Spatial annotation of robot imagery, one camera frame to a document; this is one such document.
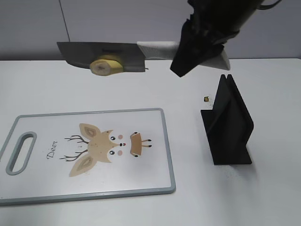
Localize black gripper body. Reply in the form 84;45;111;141
188;11;239;45

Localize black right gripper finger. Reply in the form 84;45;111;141
170;19;224;77

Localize white-handled kitchen knife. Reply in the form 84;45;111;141
56;40;231;72

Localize yellow banana end piece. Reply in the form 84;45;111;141
89;55;149;77

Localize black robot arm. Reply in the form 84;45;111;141
170;0;280;77

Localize black knife stand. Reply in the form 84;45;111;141
200;74;254;165

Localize white deer cutting board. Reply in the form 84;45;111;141
0;108;176;206

